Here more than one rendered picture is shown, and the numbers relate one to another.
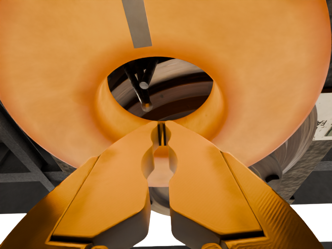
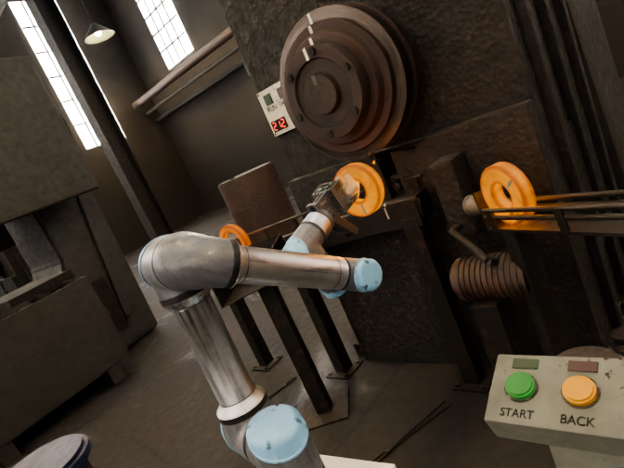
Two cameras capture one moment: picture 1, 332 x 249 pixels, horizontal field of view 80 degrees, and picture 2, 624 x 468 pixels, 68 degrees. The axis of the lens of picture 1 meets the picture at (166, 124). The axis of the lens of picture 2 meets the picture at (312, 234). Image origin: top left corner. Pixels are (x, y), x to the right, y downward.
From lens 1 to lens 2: 1.30 m
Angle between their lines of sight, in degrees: 71
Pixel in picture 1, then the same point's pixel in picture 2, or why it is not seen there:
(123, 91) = (393, 128)
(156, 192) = (344, 75)
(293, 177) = (240, 26)
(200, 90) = (359, 144)
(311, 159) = (251, 58)
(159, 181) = (348, 170)
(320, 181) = not seen: outside the picture
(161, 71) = (380, 144)
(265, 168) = (309, 125)
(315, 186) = not seen: outside the picture
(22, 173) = not seen: outside the picture
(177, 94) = (367, 139)
